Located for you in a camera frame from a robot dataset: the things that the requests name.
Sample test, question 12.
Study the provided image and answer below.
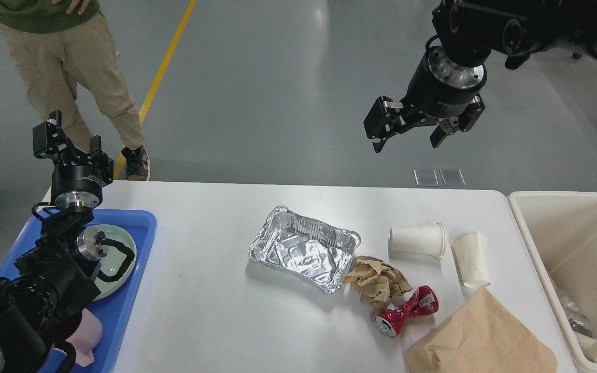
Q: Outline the crushed red can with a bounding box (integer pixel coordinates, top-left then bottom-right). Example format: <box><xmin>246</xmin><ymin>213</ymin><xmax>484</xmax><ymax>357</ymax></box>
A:
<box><xmin>373</xmin><ymin>285</ymin><xmax>440</xmax><ymax>338</ymax></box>

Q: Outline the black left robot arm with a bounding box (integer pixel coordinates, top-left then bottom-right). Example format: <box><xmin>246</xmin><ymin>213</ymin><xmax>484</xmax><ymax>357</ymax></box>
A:
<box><xmin>0</xmin><ymin>110</ymin><xmax>134</xmax><ymax>372</ymax></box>

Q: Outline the beige plastic bin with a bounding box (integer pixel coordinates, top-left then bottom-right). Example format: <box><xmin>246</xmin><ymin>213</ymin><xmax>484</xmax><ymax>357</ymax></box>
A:
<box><xmin>508</xmin><ymin>191</ymin><xmax>597</xmax><ymax>372</ymax></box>

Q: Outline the crumpled brown paper ball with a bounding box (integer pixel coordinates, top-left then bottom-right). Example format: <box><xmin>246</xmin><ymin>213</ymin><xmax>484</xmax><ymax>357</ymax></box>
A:
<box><xmin>342</xmin><ymin>255</ymin><xmax>413</xmax><ymax>311</ymax></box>

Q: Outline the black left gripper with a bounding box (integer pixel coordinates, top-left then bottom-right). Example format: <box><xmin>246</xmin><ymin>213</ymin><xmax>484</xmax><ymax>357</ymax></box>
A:
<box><xmin>32</xmin><ymin>109</ymin><xmax>114</xmax><ymax>208</ymax></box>

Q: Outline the aluminium foil tray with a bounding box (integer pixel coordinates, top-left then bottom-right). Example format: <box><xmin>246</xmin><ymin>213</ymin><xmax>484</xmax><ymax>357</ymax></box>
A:
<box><xmin>249</xmin><ymin>205</ymin><xmax>362</xmax><ymax>294</ymax></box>

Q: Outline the pink mug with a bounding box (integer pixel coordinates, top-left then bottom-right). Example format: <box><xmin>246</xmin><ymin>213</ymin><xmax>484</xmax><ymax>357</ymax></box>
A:
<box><xmin>53</xmin><ymin>309</ymin><xmax>103</xmax><ymax>367</ymax></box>

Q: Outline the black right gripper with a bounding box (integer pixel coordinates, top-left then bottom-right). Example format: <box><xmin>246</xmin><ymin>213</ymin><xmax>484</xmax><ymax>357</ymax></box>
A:
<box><xmin>363</xmin><ymin>47</ymin><xmax>487</xmax><ymax>153</ymax></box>

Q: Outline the person in khaki trousers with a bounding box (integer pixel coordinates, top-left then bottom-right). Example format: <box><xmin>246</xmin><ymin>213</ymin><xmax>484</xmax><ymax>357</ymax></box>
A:
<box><xmin>0</xmin><ymin>1</ymin><xmax>151</xmax><ymax>180</ymax></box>

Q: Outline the mint green plate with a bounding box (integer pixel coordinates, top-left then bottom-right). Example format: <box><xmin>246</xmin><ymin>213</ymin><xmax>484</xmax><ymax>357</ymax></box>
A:
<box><xmin>77</xmin><ymin>224</ymin><xmax>137</xmax><ymax>301</ymax></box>

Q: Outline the flattened white paper cup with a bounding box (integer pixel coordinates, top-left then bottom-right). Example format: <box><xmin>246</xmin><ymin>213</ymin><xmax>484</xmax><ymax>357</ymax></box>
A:
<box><xmin>452</xmin><ymin>231</ymin><xmax>490</xmax><ymax>289</ymax></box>

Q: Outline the blue plastic tray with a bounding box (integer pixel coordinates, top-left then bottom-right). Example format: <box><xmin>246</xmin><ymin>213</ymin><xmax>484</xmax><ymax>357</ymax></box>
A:
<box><xmin>0</xmin><ymin>208</ymin><xmax>157</xmax><ymax>372</ymax></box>

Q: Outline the brown paper bag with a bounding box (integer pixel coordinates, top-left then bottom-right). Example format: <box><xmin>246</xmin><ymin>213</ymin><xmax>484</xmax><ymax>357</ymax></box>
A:
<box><xmin>403</xmin><ymin>288</ymin><xmax>558</xmax><ymax>372</ymax></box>

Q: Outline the clear floor marker plate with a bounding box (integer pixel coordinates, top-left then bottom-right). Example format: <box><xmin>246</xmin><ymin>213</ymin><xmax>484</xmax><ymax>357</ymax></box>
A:
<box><xmin>413</xmin><ymin>168</ymin><xmax>440</xmax><ymax>187</ymax></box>

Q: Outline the paper cup in bin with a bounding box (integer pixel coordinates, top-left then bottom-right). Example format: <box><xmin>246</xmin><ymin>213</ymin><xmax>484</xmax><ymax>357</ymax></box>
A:
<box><xmin>574</xmin><ymin>332</ymin><xmax>597</xmax><ymax>363</ymax></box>

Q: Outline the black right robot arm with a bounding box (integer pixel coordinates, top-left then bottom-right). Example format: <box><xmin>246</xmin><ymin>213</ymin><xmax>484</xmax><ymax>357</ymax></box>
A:
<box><xmin>363</xmin><ymin>1</ymin><xmax>597</xmax><ymax>153</ymax></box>

